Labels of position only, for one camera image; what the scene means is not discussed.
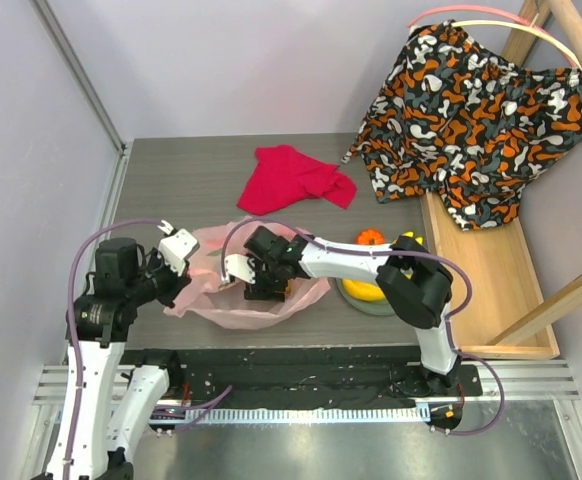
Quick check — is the pink plastic bag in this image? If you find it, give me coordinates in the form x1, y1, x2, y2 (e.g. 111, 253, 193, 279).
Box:
164, 222, 331, 330

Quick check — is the orange fake pumpkin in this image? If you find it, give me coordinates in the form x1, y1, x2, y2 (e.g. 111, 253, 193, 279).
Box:
355, 228, 386, 245

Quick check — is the small yellow banana bunch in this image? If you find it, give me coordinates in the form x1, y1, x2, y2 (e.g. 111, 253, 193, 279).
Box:
401, 231, 424, 279

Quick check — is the large yellow banana bunch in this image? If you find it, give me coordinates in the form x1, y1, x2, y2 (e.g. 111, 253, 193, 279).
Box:
342, 279, 386, 302

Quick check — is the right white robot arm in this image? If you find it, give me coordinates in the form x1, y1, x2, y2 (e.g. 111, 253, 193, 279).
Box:
244, 226, 461, 395

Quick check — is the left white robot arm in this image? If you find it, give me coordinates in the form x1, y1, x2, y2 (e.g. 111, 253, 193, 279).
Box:
39, 229, 199, 479

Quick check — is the red cloth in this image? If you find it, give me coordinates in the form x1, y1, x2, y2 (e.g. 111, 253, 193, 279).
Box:
237, 145, 357, 216

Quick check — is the grey-green plate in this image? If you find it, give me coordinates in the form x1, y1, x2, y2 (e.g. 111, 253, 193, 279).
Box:
336, 279, 395, 317

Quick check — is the patterned orange black fabric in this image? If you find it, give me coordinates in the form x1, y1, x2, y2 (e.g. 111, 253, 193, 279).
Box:
345, 21, 582, 231

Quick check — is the cream hoop tube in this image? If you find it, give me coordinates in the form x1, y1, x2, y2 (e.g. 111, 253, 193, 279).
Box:
453, 18, 582, 71

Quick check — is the pink hoop tube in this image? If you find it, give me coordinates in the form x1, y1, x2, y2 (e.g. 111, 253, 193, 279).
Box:
407, 4, 533, 27

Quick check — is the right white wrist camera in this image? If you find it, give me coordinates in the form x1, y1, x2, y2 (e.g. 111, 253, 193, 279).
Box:
221, 254, 255, 284

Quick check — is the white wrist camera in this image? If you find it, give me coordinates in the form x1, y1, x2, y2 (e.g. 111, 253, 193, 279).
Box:
221, 254, 255, 284
157, 220, 200, 277

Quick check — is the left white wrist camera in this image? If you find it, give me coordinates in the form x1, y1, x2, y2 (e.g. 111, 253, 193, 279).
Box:
157, 220, 200, 277

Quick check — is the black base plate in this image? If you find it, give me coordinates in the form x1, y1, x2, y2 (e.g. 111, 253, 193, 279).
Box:
115, 344, 485, 412

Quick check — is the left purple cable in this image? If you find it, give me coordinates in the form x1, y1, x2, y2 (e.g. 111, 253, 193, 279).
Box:
65, 217, 235, 480

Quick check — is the wooden tray frame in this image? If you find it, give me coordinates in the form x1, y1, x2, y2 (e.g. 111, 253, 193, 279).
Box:
421, 1, 582, 361

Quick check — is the aluminium rail frame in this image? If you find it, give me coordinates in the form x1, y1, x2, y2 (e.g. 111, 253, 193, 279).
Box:
30, 0, 582, 480

